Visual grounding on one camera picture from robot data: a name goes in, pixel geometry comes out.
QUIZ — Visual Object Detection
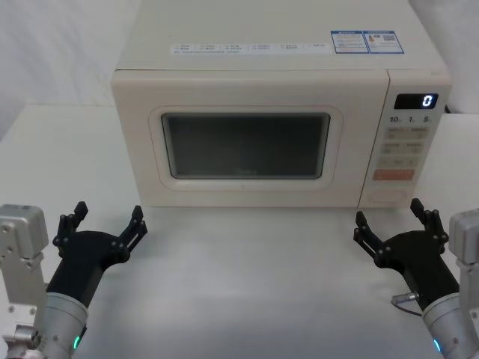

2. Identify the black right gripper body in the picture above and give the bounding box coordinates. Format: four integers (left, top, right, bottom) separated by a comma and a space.
375, 229, 461, 312

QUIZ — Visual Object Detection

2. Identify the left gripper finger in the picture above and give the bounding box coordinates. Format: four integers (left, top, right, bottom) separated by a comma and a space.
52, 201, 90, 256
110, 205, 148, 263

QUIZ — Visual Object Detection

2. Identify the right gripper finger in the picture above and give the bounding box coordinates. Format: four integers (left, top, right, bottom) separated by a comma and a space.
353, 210, 393, 267
409, 198, 449, 248

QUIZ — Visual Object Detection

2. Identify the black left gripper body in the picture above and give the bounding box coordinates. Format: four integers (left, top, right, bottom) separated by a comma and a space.
45, 230, 131, 310

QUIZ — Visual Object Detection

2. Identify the white table cloth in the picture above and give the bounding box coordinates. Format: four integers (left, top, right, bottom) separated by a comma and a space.
0, 104, 479, 359

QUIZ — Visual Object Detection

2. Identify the white curtain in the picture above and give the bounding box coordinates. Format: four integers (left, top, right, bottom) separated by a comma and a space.
0, 0, 479, 144

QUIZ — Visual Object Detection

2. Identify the cream microwave oven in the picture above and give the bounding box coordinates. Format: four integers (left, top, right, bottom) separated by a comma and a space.
110, 0, 453, 209

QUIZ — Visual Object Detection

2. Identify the thin cable with silver plug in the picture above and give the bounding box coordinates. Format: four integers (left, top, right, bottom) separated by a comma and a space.
391, 295, 426, 316

